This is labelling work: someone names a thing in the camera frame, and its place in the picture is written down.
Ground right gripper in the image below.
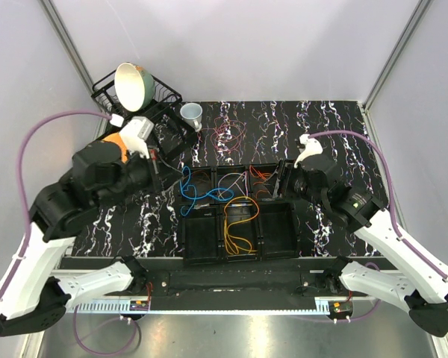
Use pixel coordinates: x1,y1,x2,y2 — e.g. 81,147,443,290
262,158,327,210

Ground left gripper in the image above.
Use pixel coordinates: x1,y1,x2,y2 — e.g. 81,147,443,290
96,143,186,209

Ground orange cable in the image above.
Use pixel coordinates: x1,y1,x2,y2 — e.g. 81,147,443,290
249,166,281,198

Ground brown cable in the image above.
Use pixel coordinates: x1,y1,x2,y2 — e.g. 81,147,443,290
188,170,212,187

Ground white cable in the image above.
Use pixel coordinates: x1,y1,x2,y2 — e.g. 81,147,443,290
217,172,248,201

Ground red cable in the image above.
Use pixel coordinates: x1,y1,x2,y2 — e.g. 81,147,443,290
201,115,249,154

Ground yellow cable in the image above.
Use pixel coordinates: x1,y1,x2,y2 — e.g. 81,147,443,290
223,195,261,256

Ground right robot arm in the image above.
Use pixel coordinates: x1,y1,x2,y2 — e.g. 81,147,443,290
274,154,448,337

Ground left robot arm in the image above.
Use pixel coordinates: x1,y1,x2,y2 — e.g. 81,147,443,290
0,141,182,337

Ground black bin back right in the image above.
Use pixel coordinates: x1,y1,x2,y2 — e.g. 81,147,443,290
249,163,282,201

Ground black bin back left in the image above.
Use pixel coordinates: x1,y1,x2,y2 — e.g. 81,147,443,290
178,166,214,204

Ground black dish rack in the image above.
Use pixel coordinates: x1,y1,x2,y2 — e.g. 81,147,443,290
91,72,199,163

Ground black bin back middle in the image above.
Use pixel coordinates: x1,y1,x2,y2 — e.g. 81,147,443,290
213,165,250,204

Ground black bin front left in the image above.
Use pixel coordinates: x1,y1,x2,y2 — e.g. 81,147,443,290
180,205,221,266

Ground white mug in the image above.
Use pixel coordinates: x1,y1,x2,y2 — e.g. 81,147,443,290
180,102,203,132

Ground green and white bowl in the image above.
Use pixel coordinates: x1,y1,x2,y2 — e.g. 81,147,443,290
114,62,155,112

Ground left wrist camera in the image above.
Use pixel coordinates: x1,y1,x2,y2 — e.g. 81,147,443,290
119,116,155,159

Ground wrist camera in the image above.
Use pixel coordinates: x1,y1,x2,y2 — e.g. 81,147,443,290
119,116,155,159
293,134,323,169

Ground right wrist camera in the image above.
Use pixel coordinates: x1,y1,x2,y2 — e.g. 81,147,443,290
293,134,323,169

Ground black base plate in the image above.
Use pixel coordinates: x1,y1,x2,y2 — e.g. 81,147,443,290
128,257,349,297

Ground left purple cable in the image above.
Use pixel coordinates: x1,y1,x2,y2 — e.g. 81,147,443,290
0,110,143,354

